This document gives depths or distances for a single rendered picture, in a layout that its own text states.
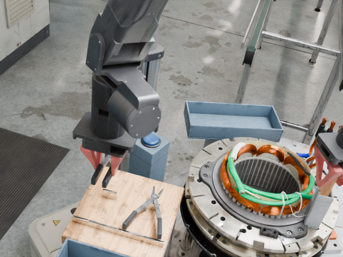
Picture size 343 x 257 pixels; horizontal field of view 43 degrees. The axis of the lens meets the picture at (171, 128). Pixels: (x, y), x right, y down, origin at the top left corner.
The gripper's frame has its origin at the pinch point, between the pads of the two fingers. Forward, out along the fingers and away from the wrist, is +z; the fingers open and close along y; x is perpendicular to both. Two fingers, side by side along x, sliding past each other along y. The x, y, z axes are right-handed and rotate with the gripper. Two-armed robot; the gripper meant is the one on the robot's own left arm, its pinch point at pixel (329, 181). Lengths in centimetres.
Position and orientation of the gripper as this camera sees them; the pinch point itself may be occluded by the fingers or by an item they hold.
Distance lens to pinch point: 85.1
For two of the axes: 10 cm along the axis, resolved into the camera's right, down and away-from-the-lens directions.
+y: 9.4, -0.3, 3.3
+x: -2.7, -6.5, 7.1
